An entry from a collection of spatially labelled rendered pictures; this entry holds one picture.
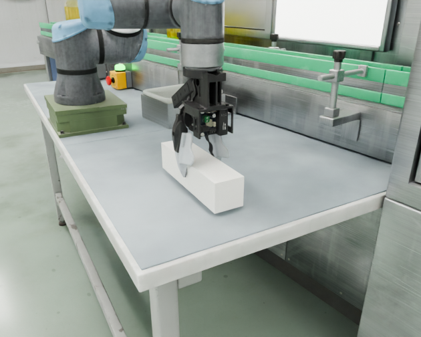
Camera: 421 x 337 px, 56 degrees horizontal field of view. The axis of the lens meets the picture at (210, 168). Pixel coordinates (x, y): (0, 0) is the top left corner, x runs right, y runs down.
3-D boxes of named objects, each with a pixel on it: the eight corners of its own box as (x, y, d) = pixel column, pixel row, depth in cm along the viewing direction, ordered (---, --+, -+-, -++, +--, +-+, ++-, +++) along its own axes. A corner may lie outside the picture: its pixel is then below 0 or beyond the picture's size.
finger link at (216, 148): (226, 178, 77) (215, 138, 73) (212, 168, 82) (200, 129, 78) (239, 171, 78) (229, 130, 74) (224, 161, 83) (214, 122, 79)
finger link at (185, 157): (181, 184, 73) (192, 137, 70) (168, 173, 77) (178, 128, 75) (196, 186, 74) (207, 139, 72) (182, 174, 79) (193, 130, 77)
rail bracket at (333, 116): (361, 139, 101) (376, 47, 92) (319, 154, 91) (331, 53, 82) (345, 134, 104) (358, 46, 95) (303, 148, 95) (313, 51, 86)
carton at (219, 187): (214, 213, 70) (214, 183, 68) (162, 167, 90) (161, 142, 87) (242, 205, 73) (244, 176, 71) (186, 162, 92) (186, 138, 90)
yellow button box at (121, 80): (132, 88, 173) (131, 71, 170) (116, 90, 169) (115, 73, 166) (125, 85, 178) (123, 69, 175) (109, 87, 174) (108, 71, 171)
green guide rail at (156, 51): (182, 67, 143) (182, 44, 139) (180, 67, 142) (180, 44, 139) (42, 34, 271) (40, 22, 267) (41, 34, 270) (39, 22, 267)
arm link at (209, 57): (173, 41, 70) (213, 39, 73) (174, 67, 72) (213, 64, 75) (192, 45, 64) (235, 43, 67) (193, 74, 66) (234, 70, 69)
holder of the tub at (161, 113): (237, 114, 135) (238, 91, 132) (168, 129, 120) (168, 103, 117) (207, 104, 147) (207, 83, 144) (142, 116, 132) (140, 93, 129)
